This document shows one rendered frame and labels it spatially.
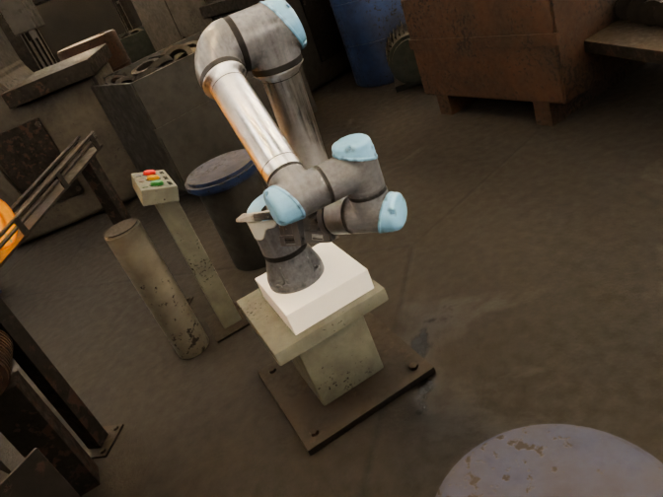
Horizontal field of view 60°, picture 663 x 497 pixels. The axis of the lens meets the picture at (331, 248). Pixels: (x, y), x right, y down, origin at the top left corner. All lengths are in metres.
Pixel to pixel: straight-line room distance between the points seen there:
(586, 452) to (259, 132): 0.73
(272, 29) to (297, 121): 0.21
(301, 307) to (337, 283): 0.11
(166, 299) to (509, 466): 1.37
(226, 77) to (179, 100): 2.06
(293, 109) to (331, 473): 0.87
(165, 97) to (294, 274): 1.94
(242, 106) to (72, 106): 2.72
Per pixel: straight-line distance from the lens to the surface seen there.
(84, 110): 3.78
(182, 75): 3.24
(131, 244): 1.87
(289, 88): 1.29
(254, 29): 1.23
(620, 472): 0.84
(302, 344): 1.40
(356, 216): 1.08
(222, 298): 2.06
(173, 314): 1.99
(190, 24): 5.10
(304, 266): 1.42
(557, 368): 1.56
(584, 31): 2.74
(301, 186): 1.00
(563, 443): 0.86
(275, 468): 1.57
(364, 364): 1.60
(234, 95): 1.14
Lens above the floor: 1.11
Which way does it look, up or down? 29 degrees down
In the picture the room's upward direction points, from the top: 22 degrees counter-clockwise
